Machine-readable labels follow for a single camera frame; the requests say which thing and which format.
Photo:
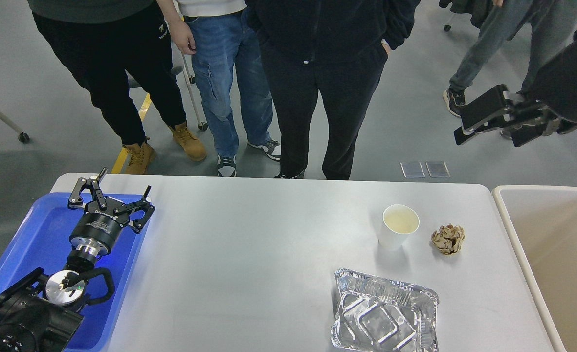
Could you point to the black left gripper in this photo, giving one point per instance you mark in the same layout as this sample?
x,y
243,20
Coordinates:
x,y
99,227

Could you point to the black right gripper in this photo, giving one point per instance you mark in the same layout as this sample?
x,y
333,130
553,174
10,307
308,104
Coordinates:
x,y
550,106

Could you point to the white paper cup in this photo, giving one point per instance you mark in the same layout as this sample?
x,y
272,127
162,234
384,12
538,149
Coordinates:
x,y
398,223

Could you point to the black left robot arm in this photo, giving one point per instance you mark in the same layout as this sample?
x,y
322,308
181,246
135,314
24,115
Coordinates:
x,y
64,275

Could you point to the blue plastic tray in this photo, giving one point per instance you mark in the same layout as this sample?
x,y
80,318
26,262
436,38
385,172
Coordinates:
x,y
42,241

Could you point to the metal floor plate right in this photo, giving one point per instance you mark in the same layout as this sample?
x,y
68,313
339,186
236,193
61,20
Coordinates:
x,y
438,169

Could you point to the metal floor plate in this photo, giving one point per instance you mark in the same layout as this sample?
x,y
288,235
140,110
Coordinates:
x,y
438,169
412,170

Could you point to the white chair with jacket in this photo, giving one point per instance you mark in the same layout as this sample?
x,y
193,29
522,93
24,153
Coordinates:
x,y
478,9

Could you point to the metal floor plate left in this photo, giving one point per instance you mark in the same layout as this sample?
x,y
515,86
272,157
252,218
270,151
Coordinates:
x,y
412,170

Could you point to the person in grey trousers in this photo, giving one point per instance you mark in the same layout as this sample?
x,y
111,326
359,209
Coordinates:
x,y
552,22

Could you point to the grey chair leg castor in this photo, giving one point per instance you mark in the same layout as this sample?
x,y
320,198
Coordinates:
x,y
22,136

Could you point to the beige plastic bin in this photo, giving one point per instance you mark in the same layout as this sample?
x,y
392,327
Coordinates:
x,y
541,222

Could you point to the crumpled brown paper ball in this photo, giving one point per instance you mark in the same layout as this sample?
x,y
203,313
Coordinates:
x,y
448,239

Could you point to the white rolling chair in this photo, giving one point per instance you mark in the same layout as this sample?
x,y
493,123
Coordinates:
x,y
180,65

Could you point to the person in black clothes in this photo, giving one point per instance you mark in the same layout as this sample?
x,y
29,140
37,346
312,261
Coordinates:
x,y
333,49

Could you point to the person in tan boots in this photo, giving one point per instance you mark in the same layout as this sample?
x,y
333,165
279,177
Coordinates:
x,y
102,42

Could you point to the person in blue jeans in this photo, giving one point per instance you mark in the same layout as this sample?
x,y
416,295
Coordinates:
x,y
224,50

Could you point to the aluminium foil food tray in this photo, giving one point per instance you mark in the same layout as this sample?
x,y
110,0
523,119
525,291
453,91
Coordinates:
x,y
374,314

